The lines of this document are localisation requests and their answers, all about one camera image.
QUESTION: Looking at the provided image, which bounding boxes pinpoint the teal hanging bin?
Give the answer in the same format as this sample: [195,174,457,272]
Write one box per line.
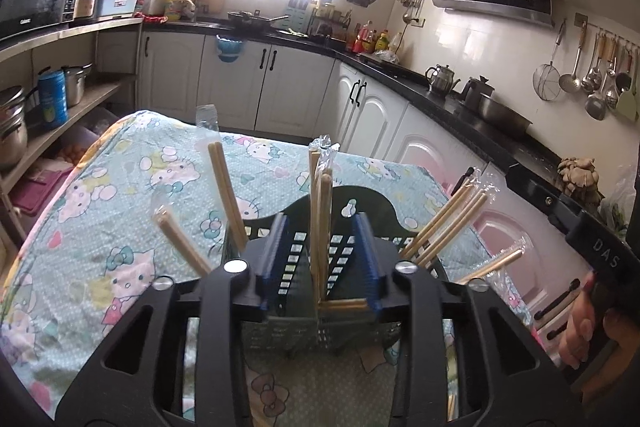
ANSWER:
[215,33,247,64]

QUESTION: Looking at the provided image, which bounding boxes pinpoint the bag of oranges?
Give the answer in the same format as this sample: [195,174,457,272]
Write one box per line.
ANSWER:
[57,124,103,168]

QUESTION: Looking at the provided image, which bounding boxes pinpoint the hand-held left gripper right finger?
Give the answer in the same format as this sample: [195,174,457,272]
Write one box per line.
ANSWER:
[353,212,588,427]

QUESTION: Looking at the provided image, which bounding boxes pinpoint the ginger root pile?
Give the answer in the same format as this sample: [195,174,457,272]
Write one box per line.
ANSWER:
[556,156,604,209]

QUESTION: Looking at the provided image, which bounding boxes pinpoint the steel basin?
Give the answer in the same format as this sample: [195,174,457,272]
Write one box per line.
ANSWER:
[476,94,534,138]

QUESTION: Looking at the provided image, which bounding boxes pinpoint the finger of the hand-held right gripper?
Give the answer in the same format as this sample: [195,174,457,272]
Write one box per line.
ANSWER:
[506,162,584,236]

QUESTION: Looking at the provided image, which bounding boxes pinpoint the steel kettle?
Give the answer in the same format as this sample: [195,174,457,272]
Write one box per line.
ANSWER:
[425,63,462,98]

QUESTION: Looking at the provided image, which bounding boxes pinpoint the black kitchen countertop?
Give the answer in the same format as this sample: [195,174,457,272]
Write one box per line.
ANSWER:
[145,19,563,168]

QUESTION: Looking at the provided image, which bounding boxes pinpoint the knife block rack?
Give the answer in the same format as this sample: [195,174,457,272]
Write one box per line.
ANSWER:
[289,0,321,35]

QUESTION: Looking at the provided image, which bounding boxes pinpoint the steel pot with lid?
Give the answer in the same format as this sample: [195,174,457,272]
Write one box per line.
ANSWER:
[61,63,94,108]

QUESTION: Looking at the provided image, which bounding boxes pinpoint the clear plastic bottle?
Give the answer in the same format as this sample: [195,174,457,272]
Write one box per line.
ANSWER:
[195,104,222,134]

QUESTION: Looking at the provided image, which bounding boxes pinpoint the wooden shelf unit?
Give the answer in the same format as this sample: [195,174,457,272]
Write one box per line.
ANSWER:
[0,14,146,208]

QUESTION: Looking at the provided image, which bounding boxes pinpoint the white lower kitchen cabinets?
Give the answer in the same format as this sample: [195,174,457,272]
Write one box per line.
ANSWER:
[135,29,566,308]

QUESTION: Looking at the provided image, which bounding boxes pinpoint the dark green plastic utensil basket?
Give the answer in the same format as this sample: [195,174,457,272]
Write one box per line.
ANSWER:
[219,193,452,359]

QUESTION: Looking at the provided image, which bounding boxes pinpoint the dark metal pot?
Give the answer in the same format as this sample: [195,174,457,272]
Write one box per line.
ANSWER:
[459,75,495,108]

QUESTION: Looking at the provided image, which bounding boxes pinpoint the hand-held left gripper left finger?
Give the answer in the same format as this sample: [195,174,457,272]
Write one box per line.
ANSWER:
[54,213,291,427]

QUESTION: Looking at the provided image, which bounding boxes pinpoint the hanging steel ladle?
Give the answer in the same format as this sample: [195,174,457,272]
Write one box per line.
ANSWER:
[558,24,587,92]

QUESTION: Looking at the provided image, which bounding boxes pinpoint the person's right hand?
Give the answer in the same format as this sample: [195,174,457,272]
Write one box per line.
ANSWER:
[559,271,599,369]

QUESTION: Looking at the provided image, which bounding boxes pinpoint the hanging wire strainer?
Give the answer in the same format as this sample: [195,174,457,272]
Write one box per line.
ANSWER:
[531,18,568,102]

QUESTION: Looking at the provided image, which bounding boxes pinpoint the cartoon cat printed blanket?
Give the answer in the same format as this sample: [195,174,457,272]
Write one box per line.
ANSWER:
[0,109,536,427]

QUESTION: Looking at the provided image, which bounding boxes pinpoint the cluster of condiment bottles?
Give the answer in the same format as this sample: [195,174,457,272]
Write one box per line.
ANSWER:
[352,19,392,55]

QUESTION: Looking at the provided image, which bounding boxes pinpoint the black frying pan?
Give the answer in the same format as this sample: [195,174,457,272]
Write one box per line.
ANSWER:
[227,9,291,32]

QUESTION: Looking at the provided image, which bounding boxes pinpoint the bundle of chopsticks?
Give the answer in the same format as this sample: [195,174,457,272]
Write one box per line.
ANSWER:
[399,166,490,269]

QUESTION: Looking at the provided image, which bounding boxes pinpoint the row of hanging kitchen utensils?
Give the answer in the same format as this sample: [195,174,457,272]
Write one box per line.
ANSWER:
[580,29,640,122]

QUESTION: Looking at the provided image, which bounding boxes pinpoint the clear plastic bag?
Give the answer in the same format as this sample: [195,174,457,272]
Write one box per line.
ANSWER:
[597,164,638,240]

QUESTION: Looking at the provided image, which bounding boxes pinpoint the blue plastic storage box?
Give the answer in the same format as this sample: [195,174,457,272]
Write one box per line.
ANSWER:
[97,0,144,20]

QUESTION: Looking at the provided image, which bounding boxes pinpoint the blue cylindrical can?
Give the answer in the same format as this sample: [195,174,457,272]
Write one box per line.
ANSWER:
[36,68,69,131]

